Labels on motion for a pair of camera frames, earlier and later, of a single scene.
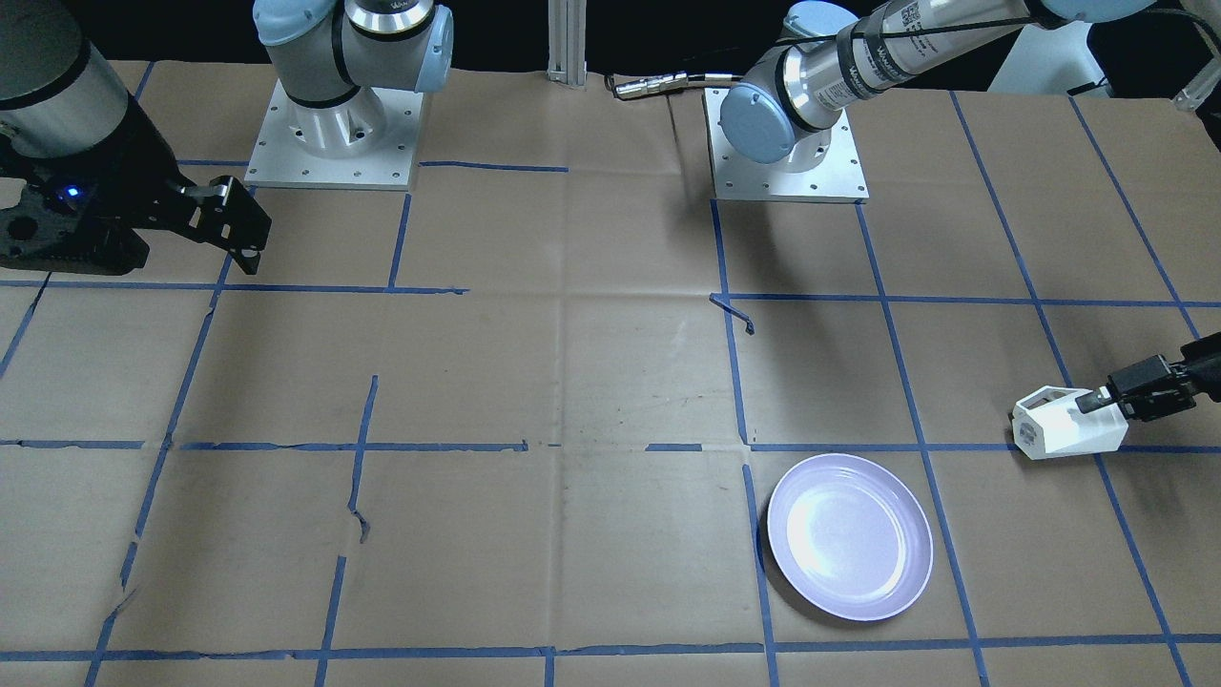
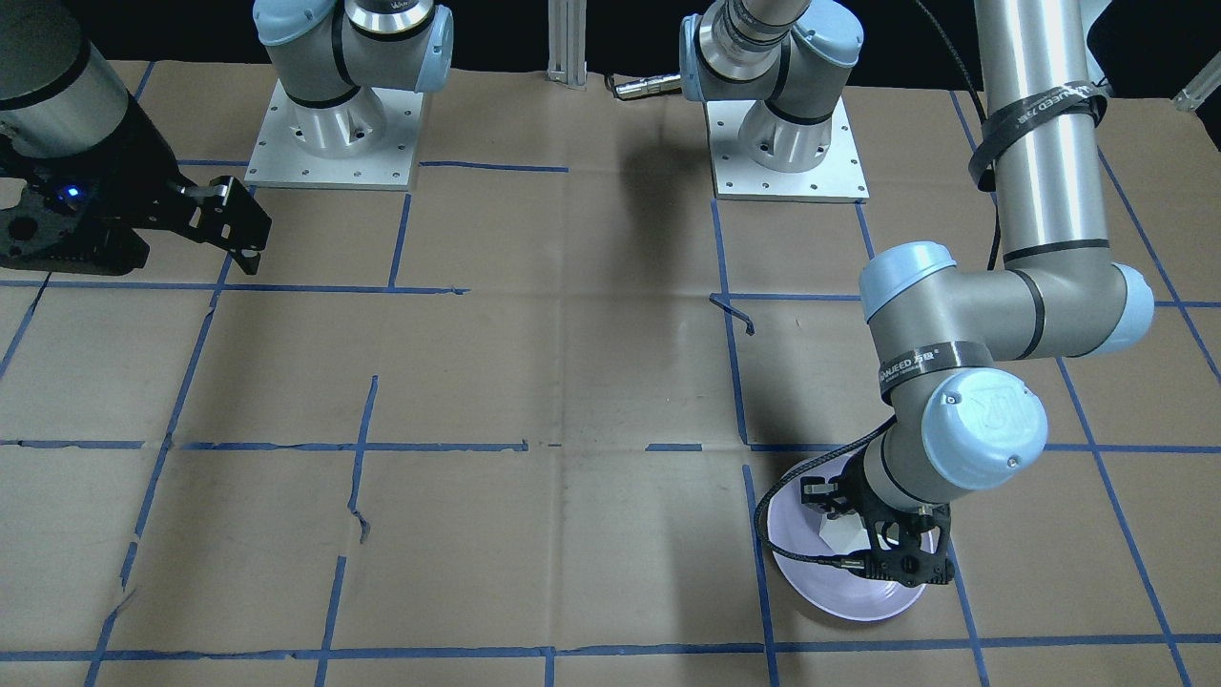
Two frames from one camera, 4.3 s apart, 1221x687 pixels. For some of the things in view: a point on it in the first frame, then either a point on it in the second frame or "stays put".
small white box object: (1048, 424) -> (844, 533)
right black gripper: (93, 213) stays put
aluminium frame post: (568, 41) stays put
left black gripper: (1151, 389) -> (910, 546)
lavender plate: (850, 536) stays put
